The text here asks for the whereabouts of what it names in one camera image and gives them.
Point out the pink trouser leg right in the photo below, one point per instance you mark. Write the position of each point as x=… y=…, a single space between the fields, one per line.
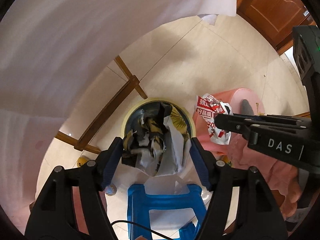
x=278 y=175

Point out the wooden table frame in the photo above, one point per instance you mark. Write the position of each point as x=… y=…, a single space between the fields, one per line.
x=82 y=144

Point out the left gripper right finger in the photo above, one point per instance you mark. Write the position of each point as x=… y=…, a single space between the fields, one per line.
x=258 y=215

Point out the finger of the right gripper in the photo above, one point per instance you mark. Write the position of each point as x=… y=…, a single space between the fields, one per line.
x=243 y=124

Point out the blue plastic stool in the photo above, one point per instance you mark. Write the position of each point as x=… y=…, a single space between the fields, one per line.
x=139 y=203

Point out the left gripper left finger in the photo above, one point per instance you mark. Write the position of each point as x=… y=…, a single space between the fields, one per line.
x=71 y=204

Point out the grey sock foot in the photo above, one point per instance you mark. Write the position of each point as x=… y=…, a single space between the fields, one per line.
x=246 y=108

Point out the red white snack wrapper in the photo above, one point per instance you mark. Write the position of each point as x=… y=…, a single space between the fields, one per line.
x=212 y=117

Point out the white pink tablecloth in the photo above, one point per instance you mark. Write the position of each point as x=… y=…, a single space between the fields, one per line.
x=51 y=51

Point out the yellow slipper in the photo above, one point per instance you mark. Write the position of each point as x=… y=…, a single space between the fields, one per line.
x=82 y=160

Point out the black yellow floral bag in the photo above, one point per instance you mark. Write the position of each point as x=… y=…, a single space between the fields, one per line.
x=157 y=145

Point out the wooden door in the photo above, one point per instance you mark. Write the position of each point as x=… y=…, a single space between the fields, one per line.
x=274 y=19

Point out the cream round trash bin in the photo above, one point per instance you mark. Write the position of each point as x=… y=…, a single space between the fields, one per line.
x=150 y=105

